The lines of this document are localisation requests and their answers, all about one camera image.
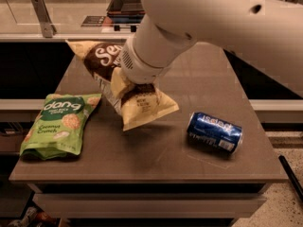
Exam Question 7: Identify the blue Pepsi can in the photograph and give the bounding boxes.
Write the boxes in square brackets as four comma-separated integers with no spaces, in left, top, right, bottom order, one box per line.
[187,112,243,153]

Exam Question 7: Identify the snack packets under table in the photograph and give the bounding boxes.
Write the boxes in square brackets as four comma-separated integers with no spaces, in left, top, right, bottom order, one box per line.
[7,207,57,227]

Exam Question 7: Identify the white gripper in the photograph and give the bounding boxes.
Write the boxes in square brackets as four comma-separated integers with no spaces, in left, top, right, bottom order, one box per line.
[111,37,170,98]

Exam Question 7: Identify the grey tray with orange rim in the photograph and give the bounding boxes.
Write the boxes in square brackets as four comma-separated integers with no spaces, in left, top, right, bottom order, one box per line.
[107,0,145,17]

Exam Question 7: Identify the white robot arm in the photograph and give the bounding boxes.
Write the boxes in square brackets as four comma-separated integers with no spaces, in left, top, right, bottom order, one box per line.
[119,0,303,96]

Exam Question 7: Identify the brown Sea Salt chip bag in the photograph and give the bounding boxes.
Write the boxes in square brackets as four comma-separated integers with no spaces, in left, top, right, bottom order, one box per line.
[67,41,179,131]

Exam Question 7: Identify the green Dang rice chip bag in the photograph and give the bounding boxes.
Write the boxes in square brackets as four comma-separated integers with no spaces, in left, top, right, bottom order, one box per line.
[20,94,101,160]

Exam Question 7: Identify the left metal glass bracket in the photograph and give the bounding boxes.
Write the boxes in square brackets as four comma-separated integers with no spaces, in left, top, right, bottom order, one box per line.
[30,0,57,38]

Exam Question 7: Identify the black rod on floor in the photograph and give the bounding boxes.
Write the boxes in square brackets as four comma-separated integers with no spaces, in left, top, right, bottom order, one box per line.
[278,155,303,202]

